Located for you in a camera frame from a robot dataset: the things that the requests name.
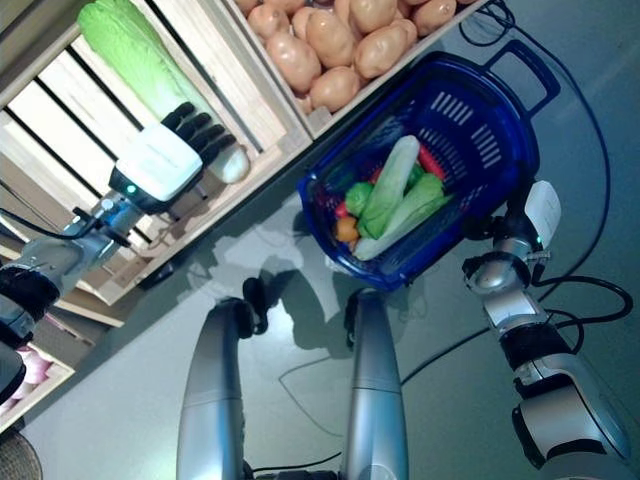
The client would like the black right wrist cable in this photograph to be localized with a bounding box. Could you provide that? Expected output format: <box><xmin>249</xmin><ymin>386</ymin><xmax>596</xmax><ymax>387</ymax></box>
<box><xmin>529</xmin><ymin>272</ymin><xmax>634</xmax><ymax>331</ymax></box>

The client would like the woven wicker basket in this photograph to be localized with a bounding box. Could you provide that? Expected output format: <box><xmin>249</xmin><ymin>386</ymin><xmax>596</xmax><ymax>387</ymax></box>
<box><xmin>0</xmin><ymin>433</ymin><xmax>32</xmax><ymax>480</ymax></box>

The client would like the red orange carrot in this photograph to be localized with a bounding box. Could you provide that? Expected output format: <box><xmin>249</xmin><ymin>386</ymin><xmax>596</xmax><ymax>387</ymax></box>
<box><xmin>417</xmin><ymin>144</ymin><xmax>446</xmax><ymax>179</ymax></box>

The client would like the green white napa cabbage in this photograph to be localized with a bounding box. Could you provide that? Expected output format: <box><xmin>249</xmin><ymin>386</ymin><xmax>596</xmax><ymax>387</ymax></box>
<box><xmin>358</xmin><ymin>134</ymin><xmax>422</xmax><ymax>239</ymax></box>
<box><xmin>77</xmin><ymin>0</ymin><xmax>251</xmax><ymax>185</ymax></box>
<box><xmin>353</xmin><ymin>172</ymin><xmax>454</xmax><ymax>262</ymax></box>

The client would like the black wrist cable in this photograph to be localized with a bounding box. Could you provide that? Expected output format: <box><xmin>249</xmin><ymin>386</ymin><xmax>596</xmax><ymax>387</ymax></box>
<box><xmin>0</xmin><ymin>207</ymin><xmax>131</xmax><ymax>246</ymax></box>
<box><xmin>529</xmin><ymin>272</ymin><xmax>634</xmax><ymax>331</ymax></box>

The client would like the thin dark floor wire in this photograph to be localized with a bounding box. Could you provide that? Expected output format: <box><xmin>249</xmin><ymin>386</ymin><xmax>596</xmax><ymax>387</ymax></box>
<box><xmin>278</xmin><ymin>347</ymin><xmax>351</xmax><ymax>441</ymax></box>

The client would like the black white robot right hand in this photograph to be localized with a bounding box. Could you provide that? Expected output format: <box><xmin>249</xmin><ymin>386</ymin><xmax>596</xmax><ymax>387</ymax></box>
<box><xmin>459</xmin><ymin>179</ymin><xmax>564</xmax><ymax>251</ymax></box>

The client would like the tan potato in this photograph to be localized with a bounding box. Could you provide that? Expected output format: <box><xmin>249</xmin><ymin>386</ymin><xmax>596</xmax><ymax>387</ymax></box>
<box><xmin>291</xmin><ymin>7</ymin><xmax>314</xmax><ymax>39</ymax></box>
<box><xmin>309</xmin><ymin>66</ymin><xmax>361</xmax><ymax>114</ymax></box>
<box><xmin>353</xmin><ymin>22</ymin><xmax>410</xmax><ymax>80</ymax></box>
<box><xmin>247</xmin><ymin>4</ymin><xmax>291</xmax><ymax>39</ymax></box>
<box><xmin>304</xmin><ymin>9</ymin><xmax>356</xmax><ymax>69</ymax></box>
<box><xmin>349</xmin><ymin>0</ymin><xmax>401</xmax><ymax>34</ymax></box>
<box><xmin>412</xmin><ymin>0</ymin><xmax>459</xmax><ymax>37</ymax></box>
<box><xmin>264</xmin><ymin>32</ymin><xmax>322</xmax><ymax>94</ymax></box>

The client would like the black stand foot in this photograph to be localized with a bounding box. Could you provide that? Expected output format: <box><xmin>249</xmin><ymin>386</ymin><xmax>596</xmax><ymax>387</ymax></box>
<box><xmin>137</xmin><ymin>262</ymin><xmax>175</xmax><ymax>291</ymax></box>

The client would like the wooden crate of potatoes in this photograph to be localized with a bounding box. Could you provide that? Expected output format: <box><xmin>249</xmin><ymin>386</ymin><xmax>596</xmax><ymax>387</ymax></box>
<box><xmin>219</xmin><ymin>0</ymin><xmax>489</xmax><ymax>142</ymax></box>

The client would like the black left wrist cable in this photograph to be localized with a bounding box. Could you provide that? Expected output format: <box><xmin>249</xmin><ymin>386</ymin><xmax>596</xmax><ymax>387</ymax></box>
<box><xmin>0</xmin><ymin>207</ymin><xmax>131</xmax><ymax>246</ymax></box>

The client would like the black white robot left hand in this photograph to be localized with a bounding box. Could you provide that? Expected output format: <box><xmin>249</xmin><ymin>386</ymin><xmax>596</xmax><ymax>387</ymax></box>
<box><xmin>108</xmin><ymin>101</ymin><xmax>236</xmax><ymax>216</ymax></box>

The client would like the wooden crate with slatted bottom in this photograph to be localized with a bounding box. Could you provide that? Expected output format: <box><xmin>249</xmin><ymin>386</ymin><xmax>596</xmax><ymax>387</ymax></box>
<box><xmin>0</xmin><ymin>0</ymin><xmax>314</xmax><ymax>306</ymax></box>

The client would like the blue plastic shopping basket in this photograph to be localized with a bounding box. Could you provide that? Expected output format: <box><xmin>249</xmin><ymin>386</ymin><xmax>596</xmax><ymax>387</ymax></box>
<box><xmin>296</xmin><ymin>39</ymin><xmax>562</xmax><ymax>294</ymax></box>

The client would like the orange fruit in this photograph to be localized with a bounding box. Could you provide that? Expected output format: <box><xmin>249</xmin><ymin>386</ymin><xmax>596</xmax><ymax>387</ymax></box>
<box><xmin>333</xmin><ymin>218</ymin><xmax>360</xmax><ymax>242</ymax></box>

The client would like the black floor cable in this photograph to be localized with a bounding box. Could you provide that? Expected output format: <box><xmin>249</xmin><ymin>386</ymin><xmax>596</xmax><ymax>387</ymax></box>
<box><xmin>399</xmin><ymin>0</ymin><xmax>614</xmax><ymax>384</ymax></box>

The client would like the light green round vegetable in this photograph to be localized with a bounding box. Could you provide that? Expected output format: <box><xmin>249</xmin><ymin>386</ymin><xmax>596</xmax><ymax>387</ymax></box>
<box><xmin>344</xmin><ymin>182</ymin><xmax>374</xmax><ymax>219</ymax></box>

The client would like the wooden produce display stand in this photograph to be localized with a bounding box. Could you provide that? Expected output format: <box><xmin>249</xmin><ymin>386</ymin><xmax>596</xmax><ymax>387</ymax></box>
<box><xmin>0</xmin><ymin>0</ymin><xmax>489</xmax><ymax>436</ymax></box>

